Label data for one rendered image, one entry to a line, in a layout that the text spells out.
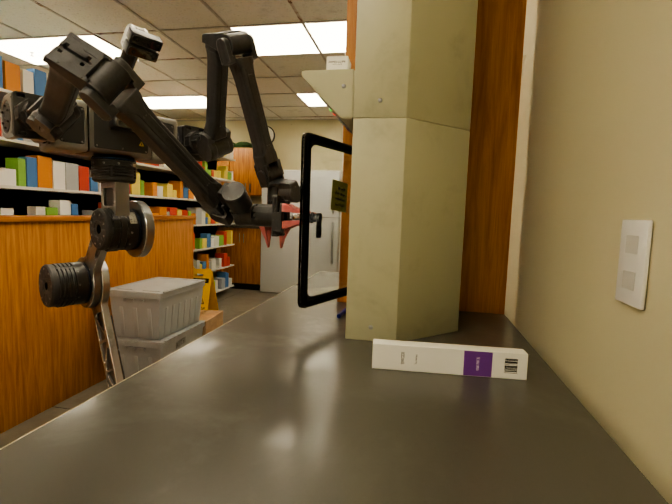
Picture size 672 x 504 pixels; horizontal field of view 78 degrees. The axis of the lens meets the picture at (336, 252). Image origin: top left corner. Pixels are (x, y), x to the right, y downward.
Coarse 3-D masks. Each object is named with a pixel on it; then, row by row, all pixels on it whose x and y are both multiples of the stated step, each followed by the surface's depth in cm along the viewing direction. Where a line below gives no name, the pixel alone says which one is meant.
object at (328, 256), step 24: (312, 168) 95; (336, 168) 104; (312, 192) 96; (336, 192) 105; (336, 216) 106; (312, 240) 97; (336, 240) 107; (312, 264) 98; (336, 264) 107; (312, 288) 99; (336, 288) 108
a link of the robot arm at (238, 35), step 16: (224, 32) 117; (240, 32) 118; (208, 48) 122; (240, 48) 118; (208, 64) 126; (208, 80) 129; (224, 80) 129; (208, 96) 133; (224, 96) 133; (208, 112) 137; (224, 112) 137; (208, 128) 140; (224, 128) 141; (208, 144) 141; (208, 160) 145
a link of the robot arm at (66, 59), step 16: (64, 48) 80; (80, 48) 80; (96, 48) 81; (48, 64) 79; (64, 64) 78; (80, 64) 79; (96, 64) 80; (112, 64) 81; (48, 80) 88; (64, 80) 84; (80, 80) 79; (96, 80) 79; (112, 80) 81; (128, 80) 84; (48, 96) 94; (64, 96) 91; (112, 96) 82; (32, 112) 105; (48, 112) 101; (64, 112) 99; (80, 112) 112; (32, 128) 108; (48, 128) 103
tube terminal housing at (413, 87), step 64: (384, 0) 84; (448, 0) 88; (384, 64) 85; (448, 64) 90; (384, 128) 86; (448, 128) 92; (384, 192) 87; (448, 192) 94; (384, 256) 88; (448, 256) 96; (384, 320) 89; (448, 320) 98
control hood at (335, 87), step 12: (312, 72) 88; (324, 72) 87; (336, 72) 87; (348, 72) 86; (312, 84) 88; (324, 84) 87; (336, 84) 87; (348, 84) 86; (324, 96) 88; (336, 96) 87; (348, 96) 87; (336, 108) 87; (348, 108) 87; (348, 120) 89
